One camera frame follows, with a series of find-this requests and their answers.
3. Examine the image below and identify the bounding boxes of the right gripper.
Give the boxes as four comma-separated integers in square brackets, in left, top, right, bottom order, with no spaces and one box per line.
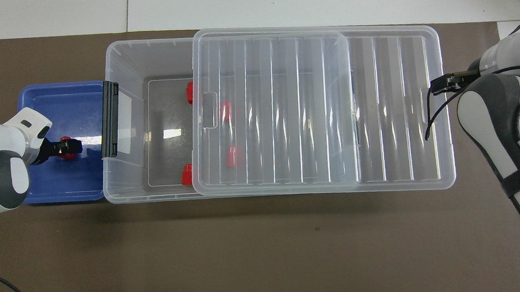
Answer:
[458,58,483,86]

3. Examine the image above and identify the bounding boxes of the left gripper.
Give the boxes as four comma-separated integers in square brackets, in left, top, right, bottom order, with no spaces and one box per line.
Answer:
[29,137,64,166]

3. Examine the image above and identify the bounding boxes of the clear plastic box lid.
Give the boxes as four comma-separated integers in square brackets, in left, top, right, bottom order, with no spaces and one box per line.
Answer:
[184,16,458,203]

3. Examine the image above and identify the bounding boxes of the black box latch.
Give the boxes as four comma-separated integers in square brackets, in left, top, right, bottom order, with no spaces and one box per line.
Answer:
[99,80,124,159]

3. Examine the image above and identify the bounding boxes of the clear plastic storage box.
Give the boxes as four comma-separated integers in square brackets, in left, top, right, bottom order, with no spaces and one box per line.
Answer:
[96,28,363,204]

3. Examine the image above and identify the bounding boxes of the blue plastic tray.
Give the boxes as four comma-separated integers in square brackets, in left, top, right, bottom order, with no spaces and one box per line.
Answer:
[16,80,112,205]

